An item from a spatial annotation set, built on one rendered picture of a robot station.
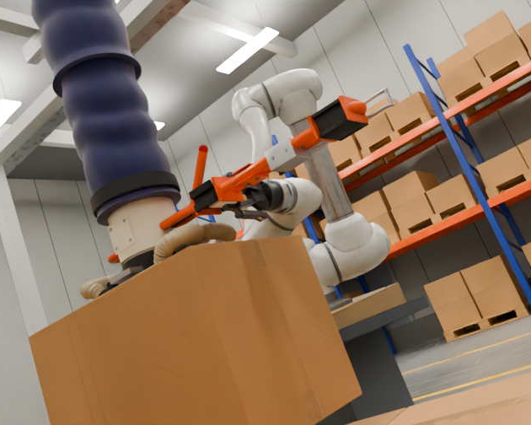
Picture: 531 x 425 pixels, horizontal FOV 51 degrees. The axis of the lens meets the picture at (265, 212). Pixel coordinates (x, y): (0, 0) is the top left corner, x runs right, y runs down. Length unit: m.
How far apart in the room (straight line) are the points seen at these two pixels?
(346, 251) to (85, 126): 0.97
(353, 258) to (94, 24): 1.10
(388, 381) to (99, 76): 1.30
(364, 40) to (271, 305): 9.80
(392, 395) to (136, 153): 1.14
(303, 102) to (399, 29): 8.69
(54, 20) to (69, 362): 0.86
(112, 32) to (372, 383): 1.32
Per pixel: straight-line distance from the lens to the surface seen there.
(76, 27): 1.58
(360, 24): 10.96
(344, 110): 1.06
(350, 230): 1.96
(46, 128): 8.15
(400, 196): 8.77
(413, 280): 10.18
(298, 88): 1.96
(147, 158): 1.42
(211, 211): 1.31
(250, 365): 1.09
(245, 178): 1.19
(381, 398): 1.95
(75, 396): 1.41
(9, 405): 11.57
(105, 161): 1.42
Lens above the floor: 0.76
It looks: 13 degrees up
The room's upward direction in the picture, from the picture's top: 22 degrees counter-clockwise
